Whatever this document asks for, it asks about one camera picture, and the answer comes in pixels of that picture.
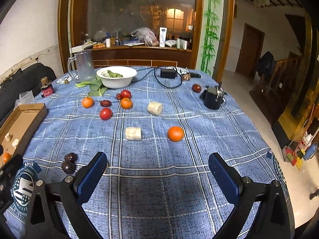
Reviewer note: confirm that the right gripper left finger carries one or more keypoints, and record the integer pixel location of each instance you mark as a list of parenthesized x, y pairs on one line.
[(44, 219)]

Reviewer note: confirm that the wooden counter cabinet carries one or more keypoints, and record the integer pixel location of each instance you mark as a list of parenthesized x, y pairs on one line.
[(139, 56)]

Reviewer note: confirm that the black mug with spoon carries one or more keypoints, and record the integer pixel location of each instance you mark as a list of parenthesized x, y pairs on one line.
[(213, 96)]

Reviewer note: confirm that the brown cardboard box tray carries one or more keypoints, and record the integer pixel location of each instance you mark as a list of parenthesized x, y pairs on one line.
[(22, 123)]

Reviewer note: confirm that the red tomato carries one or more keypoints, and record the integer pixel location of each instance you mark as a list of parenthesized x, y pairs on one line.
[(105, 114), (126, 94)]

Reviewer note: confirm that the dark plum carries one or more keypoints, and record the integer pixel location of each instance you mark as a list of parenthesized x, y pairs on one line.
[(68, 167)]

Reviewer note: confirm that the black power adapter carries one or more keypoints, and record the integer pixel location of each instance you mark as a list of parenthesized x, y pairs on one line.
[(168, 73)]

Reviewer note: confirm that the white tall box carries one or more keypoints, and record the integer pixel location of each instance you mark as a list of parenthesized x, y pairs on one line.
[(162, 36)]

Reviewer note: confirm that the red jujube far right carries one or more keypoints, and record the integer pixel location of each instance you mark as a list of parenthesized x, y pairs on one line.
[(196, 88)]

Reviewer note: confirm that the red tomato back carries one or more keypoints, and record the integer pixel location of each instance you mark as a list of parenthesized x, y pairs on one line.
[(126, 94)]

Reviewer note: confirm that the green leafy vegetable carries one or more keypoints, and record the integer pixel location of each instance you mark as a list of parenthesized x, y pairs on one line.
[(97, 89)]

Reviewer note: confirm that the clear plastic bag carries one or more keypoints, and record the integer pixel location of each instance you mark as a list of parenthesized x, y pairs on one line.
[(24, 98)]

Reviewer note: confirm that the red tomato front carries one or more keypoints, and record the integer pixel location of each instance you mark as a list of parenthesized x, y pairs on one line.
[(105, 114)]

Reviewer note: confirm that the dark red jujube upper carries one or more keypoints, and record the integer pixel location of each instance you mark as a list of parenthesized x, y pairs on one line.
[(71, 157)]

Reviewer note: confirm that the red jujube centre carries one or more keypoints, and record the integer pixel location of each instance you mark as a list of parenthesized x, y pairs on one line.
[(105, 103)]

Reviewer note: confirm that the white bowl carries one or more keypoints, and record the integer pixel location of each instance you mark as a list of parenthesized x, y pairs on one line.
[(115, 77)]

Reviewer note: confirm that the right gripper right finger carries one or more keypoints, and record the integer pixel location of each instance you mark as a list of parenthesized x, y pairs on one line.
[(272, 217)]

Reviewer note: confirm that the plastic bag on counter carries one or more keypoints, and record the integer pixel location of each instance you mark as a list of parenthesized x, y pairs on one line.
[(145, 35)]

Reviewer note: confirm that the black leather sofa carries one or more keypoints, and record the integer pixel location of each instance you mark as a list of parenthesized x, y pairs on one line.
[(22, 81)]

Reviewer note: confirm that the blue plaid tablecloth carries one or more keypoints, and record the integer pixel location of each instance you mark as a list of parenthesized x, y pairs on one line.
[(153, 187)]

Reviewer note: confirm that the orange tangerine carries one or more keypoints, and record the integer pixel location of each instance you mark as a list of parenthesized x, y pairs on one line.
[(87, 102), (175, 133), (126, 103)]

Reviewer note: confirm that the clear glass pitcher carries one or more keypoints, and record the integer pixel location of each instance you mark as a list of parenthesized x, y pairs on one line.
[(84, 66)]

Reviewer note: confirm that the dark red jar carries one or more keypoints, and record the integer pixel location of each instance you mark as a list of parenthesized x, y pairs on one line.
[(46, 87)]

